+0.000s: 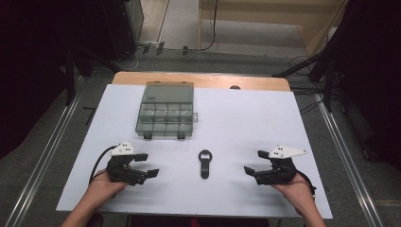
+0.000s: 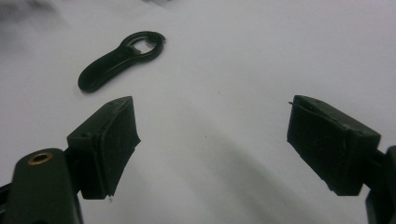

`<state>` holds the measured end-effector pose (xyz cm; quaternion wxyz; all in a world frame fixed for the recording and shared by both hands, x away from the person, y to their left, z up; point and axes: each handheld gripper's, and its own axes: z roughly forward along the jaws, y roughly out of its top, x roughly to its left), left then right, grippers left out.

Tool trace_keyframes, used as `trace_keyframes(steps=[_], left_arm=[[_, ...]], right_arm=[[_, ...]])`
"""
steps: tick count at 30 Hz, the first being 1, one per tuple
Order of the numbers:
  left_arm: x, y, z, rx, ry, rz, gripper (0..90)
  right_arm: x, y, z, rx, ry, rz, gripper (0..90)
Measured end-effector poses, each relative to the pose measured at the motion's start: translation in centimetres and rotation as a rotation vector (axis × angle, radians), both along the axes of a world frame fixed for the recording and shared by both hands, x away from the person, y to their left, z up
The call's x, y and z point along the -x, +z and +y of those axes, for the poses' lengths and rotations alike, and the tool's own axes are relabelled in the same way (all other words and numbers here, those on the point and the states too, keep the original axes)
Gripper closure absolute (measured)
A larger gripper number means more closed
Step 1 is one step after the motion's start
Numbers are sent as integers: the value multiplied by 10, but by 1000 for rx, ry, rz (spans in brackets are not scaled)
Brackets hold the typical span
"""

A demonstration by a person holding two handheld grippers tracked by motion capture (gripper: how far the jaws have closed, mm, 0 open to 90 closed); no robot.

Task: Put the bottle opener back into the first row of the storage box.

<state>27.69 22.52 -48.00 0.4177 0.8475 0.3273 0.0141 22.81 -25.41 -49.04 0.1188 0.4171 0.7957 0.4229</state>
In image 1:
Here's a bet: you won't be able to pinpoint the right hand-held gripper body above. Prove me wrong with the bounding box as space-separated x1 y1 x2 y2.
255 144 308 186

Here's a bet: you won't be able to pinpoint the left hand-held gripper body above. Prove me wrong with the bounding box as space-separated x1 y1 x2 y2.
106 142 149 186

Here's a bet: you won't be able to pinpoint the person's right hand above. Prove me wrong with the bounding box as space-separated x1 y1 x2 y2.
271 172 314 206

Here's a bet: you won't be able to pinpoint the person's left hand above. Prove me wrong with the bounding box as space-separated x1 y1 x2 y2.
89 169 129 204

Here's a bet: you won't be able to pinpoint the black bottle opener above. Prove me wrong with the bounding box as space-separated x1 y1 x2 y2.
198 148 214 181

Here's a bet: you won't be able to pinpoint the white board sheet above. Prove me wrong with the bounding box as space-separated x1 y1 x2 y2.
56 83 334 220

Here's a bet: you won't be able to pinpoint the clear plastic compartment box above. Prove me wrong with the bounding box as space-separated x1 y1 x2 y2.
134 80 199 141

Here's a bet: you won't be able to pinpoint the wooden table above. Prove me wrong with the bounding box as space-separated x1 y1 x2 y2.
112 71 291 93

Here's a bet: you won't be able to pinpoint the black stand legs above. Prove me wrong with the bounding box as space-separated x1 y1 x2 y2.
271 51 336 114
63 44 121 107

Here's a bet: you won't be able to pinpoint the black cabinet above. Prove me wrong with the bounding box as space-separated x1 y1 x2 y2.
100 0 145 62

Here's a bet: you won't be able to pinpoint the dark curtain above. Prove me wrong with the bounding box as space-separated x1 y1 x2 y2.
327 0 401 173
0 0 77 160

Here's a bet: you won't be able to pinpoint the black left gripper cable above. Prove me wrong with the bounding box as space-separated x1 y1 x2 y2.
89 145 118 185

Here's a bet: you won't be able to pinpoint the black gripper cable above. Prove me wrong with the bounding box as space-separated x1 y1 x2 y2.
295 169 318 198
89 145 118 185

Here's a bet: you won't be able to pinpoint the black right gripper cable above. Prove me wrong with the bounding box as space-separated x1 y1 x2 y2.
295 169 318 198

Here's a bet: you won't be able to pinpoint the metal floor rail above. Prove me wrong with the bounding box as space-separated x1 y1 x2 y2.
315 93 384 227
3 75 85 227

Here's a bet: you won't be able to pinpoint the black floor cables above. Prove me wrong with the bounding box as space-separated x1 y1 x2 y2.
288 55 327 116

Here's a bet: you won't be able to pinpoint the black hanging cable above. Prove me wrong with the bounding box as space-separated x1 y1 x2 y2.
198 0 219 52

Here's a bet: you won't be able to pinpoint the light wooden frame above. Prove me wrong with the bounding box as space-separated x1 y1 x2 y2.
197 0 351 58

